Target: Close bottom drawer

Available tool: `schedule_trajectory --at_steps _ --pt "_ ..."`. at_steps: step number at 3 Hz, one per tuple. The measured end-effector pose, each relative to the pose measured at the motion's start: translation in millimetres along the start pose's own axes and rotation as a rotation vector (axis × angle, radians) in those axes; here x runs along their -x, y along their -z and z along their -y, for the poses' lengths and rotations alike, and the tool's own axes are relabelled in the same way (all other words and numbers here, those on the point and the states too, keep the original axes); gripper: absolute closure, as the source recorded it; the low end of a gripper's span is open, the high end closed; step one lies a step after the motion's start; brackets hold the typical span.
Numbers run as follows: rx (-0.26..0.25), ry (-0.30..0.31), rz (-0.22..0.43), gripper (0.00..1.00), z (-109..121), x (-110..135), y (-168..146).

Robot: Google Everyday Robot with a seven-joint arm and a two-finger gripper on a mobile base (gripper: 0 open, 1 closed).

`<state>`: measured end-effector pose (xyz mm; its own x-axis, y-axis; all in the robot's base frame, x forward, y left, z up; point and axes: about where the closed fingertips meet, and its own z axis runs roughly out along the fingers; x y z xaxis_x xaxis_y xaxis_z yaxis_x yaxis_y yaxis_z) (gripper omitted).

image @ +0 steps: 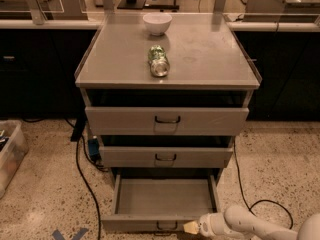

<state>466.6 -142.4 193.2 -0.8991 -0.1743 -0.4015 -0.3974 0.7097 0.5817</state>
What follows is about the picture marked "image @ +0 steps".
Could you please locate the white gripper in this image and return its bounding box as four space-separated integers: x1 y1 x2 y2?
183 212 244 239

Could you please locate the grey bottom drawer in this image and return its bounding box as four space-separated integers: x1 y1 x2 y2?
102 175 220 233

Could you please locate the grey drawer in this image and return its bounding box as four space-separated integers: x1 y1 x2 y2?
100 135 234 168
102 175 220 233
85 89 249 136

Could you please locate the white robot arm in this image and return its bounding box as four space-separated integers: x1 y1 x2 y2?
183 205 320 240

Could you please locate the grey middle drawer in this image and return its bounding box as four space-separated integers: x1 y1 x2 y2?
100 135 234 168

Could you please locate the grey metal drawer cabinet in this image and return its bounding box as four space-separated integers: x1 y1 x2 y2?
76 13 261 180

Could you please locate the grey top drawer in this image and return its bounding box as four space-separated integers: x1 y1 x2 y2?
85 89 249 136

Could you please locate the blue power adapter box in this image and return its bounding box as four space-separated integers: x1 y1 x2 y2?
87 138 100 158

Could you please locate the blue tape cross marker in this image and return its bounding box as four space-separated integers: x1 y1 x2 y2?
51 227 90 240

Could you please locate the green soda can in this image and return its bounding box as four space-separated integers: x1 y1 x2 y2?
148 45 170 77

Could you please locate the clear plastic storage bin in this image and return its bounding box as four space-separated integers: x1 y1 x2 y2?
0 120 29 198

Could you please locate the white ceramic bowl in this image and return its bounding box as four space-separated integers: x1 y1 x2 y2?
143 12 172 36

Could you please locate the black monitor stand base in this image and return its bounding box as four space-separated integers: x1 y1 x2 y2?
117 0 146 10

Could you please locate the black cable right floor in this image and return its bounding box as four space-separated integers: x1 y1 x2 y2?
232 140 294 230

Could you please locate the black cable floor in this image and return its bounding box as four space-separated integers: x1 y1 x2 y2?
65 118 102 240
232 140 294 230

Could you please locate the black cable left floor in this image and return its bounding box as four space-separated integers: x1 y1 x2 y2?
65 118 102 240

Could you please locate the white counter ledge rail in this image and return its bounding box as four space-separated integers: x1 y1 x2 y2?
0 20 320 32

